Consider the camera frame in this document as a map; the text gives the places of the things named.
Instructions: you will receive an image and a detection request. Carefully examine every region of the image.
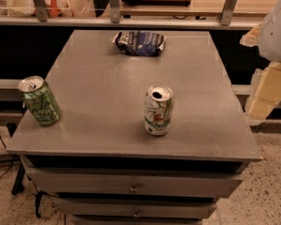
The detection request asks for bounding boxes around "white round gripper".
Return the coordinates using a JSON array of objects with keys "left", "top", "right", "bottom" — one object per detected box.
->
[{"left": 240, "top": 0, "right": 281, "bottom": 120}]

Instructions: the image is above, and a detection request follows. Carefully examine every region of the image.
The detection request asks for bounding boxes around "white 7up can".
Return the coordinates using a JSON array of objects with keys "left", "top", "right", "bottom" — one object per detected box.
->
[{"left": 144, "top": 83, "right": 173, "bottom": 136}]

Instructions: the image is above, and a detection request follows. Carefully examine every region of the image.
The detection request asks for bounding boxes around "green soda can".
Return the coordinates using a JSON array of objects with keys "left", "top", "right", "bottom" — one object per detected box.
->
[{"left": 19, "top": 76, "right": 61, "bottom": 127}]

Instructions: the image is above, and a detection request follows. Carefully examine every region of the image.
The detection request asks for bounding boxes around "dark blue chip bag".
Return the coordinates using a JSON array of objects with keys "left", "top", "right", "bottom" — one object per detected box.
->
[{"left": 112, "top": 30, "right": 166, "bottom": 56}]

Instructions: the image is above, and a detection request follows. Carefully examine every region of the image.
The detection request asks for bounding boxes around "top grey drawer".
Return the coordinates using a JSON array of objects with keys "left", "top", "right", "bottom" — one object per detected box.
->
[{"left": 26, "top": 168, "right": 242, "bottom": 198}]

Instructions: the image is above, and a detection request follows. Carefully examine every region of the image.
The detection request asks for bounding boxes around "grey drawer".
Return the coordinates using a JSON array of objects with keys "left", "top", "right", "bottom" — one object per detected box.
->
[
  {"left": 55, "top": 199, "right": 216, "bottom": 219},
  {"left": 26, "top": 168, "right": 242, "bottom": 198}
]

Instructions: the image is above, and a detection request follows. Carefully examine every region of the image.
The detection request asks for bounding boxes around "middle grey drawer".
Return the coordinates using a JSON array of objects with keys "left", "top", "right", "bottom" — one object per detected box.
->
[{"left": 55, "top": 199, "right": 216, "bottom": 219}]

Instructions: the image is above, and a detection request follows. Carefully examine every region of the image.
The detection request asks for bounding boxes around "grey drawer cabinet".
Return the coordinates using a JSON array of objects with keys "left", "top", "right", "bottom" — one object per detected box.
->
[{"left": 9, "top": 30, "right": 261, "bottom": 225}]

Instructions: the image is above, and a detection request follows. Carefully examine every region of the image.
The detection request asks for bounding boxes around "orange white bag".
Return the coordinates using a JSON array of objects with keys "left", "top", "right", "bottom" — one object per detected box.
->
[{"left": 7, "top": 0, "right": 74, "bottom": 18}]

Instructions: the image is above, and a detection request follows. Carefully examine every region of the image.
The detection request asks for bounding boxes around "metal railing frame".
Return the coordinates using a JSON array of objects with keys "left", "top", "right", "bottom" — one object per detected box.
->
[{"left": 0, "top": 0, "right": 265, "bottom": 30}]

